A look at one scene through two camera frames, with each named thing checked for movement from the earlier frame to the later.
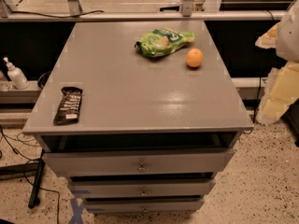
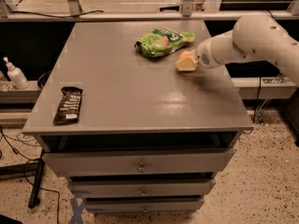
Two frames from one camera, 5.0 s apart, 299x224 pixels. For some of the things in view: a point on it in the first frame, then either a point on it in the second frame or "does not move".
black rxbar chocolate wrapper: x=69 y=106 does not move
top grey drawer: x=146 y=161 does not move
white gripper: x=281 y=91 -> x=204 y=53
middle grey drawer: x=142 y=188 does not move
